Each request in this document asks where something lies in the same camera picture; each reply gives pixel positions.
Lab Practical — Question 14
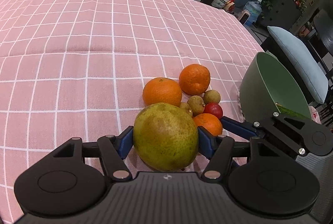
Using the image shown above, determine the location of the orange front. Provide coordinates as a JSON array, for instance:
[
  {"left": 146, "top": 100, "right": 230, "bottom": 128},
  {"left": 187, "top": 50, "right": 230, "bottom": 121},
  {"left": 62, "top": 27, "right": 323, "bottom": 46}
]
[{"left": 193, "top": 113, "right": 223, "bottom": 136}]

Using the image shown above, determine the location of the orange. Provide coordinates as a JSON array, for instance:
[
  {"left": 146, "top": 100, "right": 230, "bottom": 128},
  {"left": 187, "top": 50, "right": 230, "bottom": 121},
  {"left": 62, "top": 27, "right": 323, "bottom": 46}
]
[
  {"left": 193, "top": 113, "right": 223, "bottom": 136},
  {"left": 142, "top": 77, "right": 182, "bottom": 107},
  {"left": 178, "top": 64, "right": 211, "bottom": 95}
]

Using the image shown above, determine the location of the red cherry tomato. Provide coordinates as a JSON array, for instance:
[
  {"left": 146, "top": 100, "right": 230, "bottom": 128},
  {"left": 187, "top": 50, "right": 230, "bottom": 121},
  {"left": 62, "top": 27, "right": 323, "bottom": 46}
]
[{"left": 204, "top": 102, "right": 223, "bottom": 119}]

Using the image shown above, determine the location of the green cucumber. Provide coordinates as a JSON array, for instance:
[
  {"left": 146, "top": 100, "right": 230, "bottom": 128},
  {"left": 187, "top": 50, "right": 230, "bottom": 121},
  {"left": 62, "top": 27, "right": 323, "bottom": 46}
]
[{"left": 277, "top": 104, "right": 307, "bottom": 119}]

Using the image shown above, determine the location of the green colander bowl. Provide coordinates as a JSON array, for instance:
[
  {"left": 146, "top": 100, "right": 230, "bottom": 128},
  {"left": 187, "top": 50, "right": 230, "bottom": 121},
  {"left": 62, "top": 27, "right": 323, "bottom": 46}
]
[{"left": 239, "top": 52, "right": 311, "bottom": 122}]

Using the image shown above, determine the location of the brown longan fruit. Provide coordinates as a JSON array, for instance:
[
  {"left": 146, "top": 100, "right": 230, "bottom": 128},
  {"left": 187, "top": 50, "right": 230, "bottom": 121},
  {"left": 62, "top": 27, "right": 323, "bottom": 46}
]
[
  {"left": 187, "top": 95, "right": 205, "bottom": 117},
  {"left": 179, "top": 102, "right": 193, "bottom": 117},
  {"left": 203, "top": 90, "right": 221, "bottom": 105}
]

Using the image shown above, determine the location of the large green pear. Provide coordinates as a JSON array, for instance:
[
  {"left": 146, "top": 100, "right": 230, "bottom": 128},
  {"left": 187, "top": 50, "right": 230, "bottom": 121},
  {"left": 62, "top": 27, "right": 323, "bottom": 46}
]
[{"left": 133, "top": 103, "right": 199, "bottom": 172}]

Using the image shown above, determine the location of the light blue seat cushion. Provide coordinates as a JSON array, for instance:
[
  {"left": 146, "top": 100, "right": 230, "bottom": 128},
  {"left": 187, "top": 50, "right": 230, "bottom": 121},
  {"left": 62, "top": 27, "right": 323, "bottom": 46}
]
[{"left": 261, "top": 26, "right": 328, "bottom": 104}]

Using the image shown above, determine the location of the pink checkered tablecloth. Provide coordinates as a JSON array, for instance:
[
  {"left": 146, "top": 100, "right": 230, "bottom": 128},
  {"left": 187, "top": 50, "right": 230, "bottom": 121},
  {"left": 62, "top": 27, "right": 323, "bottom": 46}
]
[{"left": 1, "top": 0, "right": 261, "bottom": 223}]

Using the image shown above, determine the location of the black wooden chair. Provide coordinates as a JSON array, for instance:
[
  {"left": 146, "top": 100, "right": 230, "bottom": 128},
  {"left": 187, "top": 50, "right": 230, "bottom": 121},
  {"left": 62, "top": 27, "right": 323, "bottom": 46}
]
[{"left": 296, "top": 9, "right": 332, "bottom": 128}]

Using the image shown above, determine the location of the blue water jug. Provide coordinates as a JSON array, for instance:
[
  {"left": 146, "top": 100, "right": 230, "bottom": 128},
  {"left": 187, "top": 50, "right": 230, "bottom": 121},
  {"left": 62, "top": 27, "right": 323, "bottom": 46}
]
[{"left": 243, "top": 0, "right": 263, "bottom": 26}]

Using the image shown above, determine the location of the dark drawer cabinet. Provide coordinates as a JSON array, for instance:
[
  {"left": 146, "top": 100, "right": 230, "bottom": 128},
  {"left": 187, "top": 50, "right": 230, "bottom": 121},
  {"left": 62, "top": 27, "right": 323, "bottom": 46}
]
[{"left": 260, "top": 0, "right": 301, "bottom": 30}]

